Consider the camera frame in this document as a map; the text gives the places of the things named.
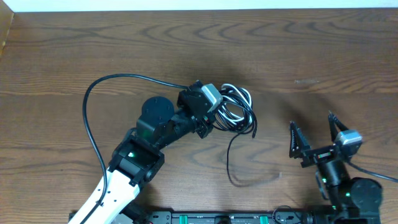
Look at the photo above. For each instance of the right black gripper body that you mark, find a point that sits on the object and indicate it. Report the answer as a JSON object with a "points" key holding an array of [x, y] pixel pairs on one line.
{"points": [[318, 155]]}

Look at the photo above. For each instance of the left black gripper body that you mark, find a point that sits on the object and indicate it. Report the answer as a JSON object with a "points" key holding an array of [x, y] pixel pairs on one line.
{"points": [[204, 129]]}

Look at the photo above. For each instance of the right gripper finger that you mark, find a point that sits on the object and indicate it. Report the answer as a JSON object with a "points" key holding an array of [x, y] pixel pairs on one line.
{"points": [[298, 142], [335, 126]]}

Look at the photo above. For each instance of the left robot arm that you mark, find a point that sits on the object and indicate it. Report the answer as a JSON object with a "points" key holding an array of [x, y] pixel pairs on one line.
{"points": [[138, 158]]}

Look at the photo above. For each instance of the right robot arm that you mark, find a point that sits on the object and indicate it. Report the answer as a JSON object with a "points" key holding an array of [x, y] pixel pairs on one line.
{"points": [[353, 199]]}

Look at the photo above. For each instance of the clear tape residue strip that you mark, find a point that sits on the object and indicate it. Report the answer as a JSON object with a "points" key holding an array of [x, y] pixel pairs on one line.
{"points": [[306, 82]]}

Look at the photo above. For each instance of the cardboard side panel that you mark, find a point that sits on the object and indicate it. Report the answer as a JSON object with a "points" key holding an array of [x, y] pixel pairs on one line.
{"points": [[6, 19]]}

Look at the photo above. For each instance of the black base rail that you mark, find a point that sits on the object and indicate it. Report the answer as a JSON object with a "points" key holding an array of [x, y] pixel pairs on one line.
{"points": [[166, 217]]}

